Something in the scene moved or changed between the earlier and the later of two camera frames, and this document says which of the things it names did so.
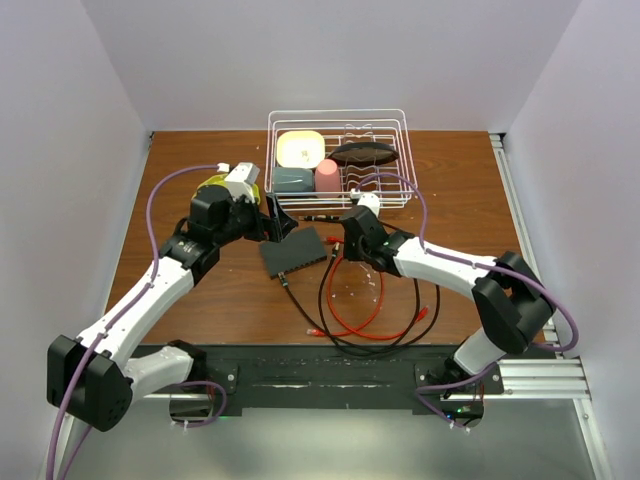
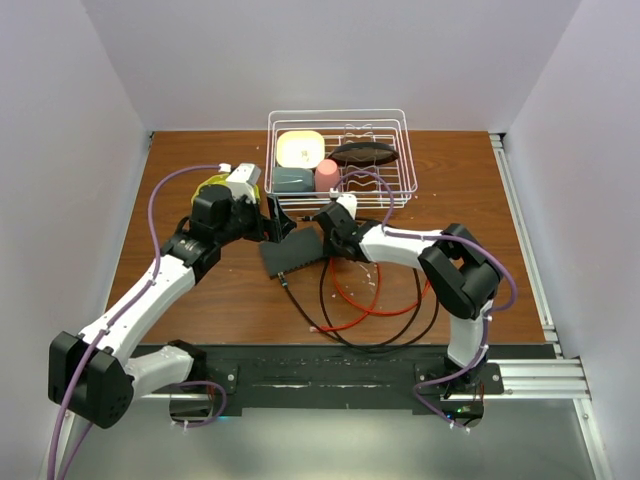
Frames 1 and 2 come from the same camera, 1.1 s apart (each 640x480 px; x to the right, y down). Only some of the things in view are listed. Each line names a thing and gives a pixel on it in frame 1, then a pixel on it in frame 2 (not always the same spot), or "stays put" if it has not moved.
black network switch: x=301 y=247 stays put
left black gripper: x=275 y=226 stays put
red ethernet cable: x=355 y=331 -> x=366 y=311
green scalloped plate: x=220 y=180 stays put
